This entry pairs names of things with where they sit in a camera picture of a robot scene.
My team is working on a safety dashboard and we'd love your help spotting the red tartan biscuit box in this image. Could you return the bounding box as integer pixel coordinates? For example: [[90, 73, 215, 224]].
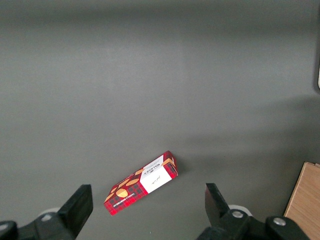
[[103, 150, 179, 217]]

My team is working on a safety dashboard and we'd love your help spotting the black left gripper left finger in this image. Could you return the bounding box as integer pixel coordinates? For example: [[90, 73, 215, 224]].
[[0, 184, 94, 240]]

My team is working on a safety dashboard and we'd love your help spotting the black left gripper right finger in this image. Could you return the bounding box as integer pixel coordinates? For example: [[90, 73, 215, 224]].
[[196, 182, 311, 240]]

